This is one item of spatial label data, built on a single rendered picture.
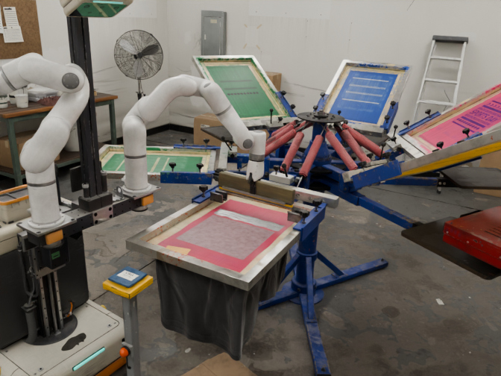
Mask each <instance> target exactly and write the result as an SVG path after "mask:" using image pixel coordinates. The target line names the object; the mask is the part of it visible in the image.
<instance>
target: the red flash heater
mask: <svg viewBox="0 0 501 376"><path fill-rule="evenodd" d="M443 232H444V237H443V240H442V241H443V242H445V243H447V244H449V245H451V246H453V247H455V248H458V249H460V250H462V251H464V252H466V253H468V254H470V255H472V256H474V257H476V258H478V259H480V260H482V261H484V262H486V263H488V264H490V265H492V266H494V267H496V268H498V269H500V270H501V205H500V206H498V207H493V208H491V209H487V210H483V211H480V212H478V213H473V214H470V215H468V216H463V217H461V218H457V219H454V220H450V221H448V222H445V223H444V228H443Z"/></svg>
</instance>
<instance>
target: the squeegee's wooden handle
mask: <svg viewBox="0 0 501 376"><path fill-rule="evenodd" d="M218 186H219V187H223V186H225V187H230V188H234V189H238V190H241V191H245V192H250V184H249V183H248V180H247V179H246V177H243V176H240V175H234V174H231V173H228V172H223V171H221V172H219V174H218ZM256 195H261V196H265V197H267V198H272V199H276V200H279V201H284V202H285V203H286V204H288V205H291V206H292V205H293V203H294V196H295V189H292V188H288V187H282V186H279V185H276V184H270V183H267V182H264V181H258V180H257V181H256Z"/></svg>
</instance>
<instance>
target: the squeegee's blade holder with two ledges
mask: <svg viewBox="0 0 501 376"><path fill-rule="evenodd" d="M222 189H227V190H230V191H234V192H238V193H241V194H245V195H249V196H253V197H256V198H261V199H264V200H267V201H272V202H275V203H278V204H283V205H285V204H286V203H285V202H284V201H279V200H276V199H272V198H267V197H265V196H261V195H254V194H251V193H249V192H245V191H241V190H238V189H234V188H230V187H225V186H223V187H222Z"/></svg>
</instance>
